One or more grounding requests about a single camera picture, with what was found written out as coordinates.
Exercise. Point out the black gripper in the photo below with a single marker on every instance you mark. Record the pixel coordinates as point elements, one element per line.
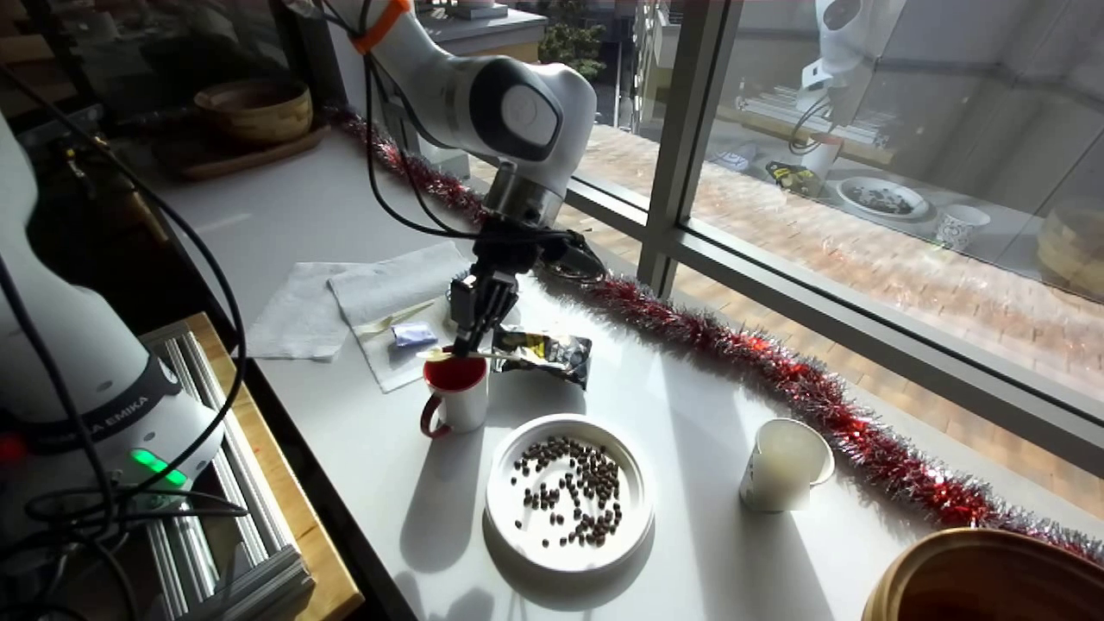
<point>502,250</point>

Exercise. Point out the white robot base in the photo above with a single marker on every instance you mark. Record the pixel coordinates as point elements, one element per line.
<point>78,386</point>

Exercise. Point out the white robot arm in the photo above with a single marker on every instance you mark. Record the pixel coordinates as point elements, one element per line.
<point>533,120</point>

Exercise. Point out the white plate with beans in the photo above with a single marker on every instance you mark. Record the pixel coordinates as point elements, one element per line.
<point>565,496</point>

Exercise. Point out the patterned paper cup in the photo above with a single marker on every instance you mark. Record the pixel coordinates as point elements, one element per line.
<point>785,465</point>

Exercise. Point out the blue white small packet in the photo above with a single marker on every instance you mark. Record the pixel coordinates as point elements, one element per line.
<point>412,335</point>

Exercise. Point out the white mug red interior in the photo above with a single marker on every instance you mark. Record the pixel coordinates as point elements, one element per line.
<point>457,395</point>

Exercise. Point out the black yellow snack bag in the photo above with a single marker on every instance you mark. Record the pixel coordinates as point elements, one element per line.
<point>562,358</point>

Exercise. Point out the beige plastic fork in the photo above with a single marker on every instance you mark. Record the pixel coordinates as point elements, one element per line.
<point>389,320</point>

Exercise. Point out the lower white paper towel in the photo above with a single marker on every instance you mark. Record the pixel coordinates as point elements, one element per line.
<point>300,320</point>

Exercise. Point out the red silver tinsel garland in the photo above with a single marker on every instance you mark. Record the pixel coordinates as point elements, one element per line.
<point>878,456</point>

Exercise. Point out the woven basket on tray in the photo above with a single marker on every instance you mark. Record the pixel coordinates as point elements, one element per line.
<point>243,127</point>

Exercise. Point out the wooden board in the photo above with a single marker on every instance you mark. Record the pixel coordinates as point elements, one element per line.
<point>337,596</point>

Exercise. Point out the grey metal rack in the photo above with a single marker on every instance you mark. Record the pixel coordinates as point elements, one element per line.
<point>230,567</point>

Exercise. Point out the wooden bowl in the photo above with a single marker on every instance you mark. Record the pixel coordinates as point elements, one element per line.
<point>968,575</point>

